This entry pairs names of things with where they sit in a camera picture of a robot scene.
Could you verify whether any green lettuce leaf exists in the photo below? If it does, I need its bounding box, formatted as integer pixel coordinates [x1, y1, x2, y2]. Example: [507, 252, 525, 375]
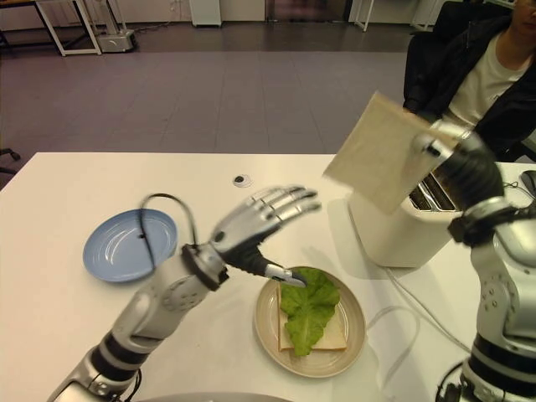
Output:
[279, 267, 341, 358]

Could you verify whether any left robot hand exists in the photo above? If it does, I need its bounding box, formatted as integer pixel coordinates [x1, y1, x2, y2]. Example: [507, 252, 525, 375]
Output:
[208, 185, 322, 289]

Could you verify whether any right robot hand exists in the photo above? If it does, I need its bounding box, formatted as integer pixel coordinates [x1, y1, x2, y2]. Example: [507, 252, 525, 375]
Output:
[412, 110, 507, 214]

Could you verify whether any bread slice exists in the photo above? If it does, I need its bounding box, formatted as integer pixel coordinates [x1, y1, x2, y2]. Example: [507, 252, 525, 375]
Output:
[321, 90, 460, 216]
[276, 282, 348, 353]

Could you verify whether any person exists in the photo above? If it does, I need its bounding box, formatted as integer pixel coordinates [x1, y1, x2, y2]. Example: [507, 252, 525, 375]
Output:
[404, 0, 536, 162]

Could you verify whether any blue plate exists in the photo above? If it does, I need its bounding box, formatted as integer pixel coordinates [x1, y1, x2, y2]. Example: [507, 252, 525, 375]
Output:
[82, 209, 178, 284]

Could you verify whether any beige plate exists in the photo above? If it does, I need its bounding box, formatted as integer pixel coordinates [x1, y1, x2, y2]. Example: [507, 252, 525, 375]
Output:
[254, 265, 367, 379]

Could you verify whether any white cord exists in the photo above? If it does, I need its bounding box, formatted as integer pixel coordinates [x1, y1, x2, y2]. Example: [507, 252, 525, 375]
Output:
[367, 265, 472, 402]

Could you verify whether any black cable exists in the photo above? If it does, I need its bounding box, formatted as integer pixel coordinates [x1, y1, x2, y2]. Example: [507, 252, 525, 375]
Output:
[435, 367, 464, 402]
[137, 192, 201, 269]

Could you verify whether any cream toaster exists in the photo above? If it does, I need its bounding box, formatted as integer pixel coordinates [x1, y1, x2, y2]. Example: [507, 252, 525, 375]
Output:
[347, 171, 466, 269]

